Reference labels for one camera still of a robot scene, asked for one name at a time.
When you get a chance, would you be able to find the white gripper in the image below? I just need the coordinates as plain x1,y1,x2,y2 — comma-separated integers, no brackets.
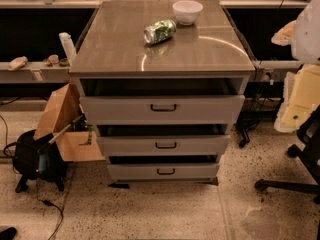
271,20,320,133

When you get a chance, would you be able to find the grey drawer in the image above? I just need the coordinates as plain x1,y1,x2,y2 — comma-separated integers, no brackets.
80,95,244,125
97,135,230,157
107,163,219,181

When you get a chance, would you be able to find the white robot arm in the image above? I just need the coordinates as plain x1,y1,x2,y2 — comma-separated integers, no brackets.
271,0,320,133

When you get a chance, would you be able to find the grey drawer cabinet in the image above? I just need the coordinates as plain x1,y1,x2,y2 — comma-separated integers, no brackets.
68,0,256,187

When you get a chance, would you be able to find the grey top drawer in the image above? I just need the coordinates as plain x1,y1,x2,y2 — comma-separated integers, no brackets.
80,95,244,125

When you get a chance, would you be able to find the grey bottom drawer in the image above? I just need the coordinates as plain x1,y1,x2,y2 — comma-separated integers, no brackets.
107,163,219,181

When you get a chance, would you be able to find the black stand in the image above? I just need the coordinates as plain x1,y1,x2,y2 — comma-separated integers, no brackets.
236,82,266,148

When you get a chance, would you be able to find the white bowl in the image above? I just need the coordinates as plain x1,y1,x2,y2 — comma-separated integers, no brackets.
172,0,203,25

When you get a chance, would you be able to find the green soda can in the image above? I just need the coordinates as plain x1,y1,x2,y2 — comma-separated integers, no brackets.
144,19,176,45

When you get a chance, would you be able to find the white plastic bottle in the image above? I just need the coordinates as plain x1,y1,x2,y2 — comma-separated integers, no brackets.
59,32,76,65

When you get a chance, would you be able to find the small round brown object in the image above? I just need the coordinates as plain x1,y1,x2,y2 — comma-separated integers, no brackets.
48,54,59,65

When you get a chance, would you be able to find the beige stone object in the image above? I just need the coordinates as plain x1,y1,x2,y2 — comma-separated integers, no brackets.
9,56,28,71

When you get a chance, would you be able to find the black bag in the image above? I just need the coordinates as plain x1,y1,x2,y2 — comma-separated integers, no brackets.
13,130,67,193

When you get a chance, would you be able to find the black floor cable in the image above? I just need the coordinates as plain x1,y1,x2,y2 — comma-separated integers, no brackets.
35,178,65,240

